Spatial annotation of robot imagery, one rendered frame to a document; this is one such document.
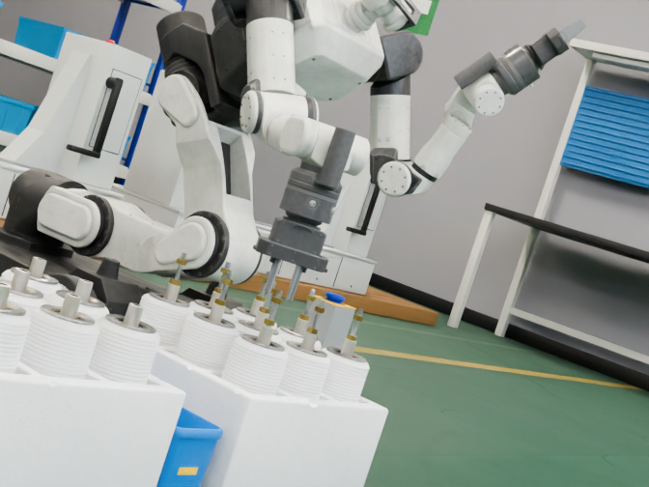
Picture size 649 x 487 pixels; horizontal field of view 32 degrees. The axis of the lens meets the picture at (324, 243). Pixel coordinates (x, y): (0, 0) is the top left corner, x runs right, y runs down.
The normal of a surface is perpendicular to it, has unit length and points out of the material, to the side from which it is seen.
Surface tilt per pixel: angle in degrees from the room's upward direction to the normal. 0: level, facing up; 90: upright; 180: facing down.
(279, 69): 69
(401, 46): 81
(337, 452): 90
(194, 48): 90
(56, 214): 90
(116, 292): 46
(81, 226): 90
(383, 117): 98
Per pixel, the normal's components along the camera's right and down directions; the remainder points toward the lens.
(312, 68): 0.20, 0.91
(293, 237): 0.15, 0.10
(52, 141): 0.76, 0.28
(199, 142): -0.54, 0.28
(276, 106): 0.37, -0.26
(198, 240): -0.58, -0.15
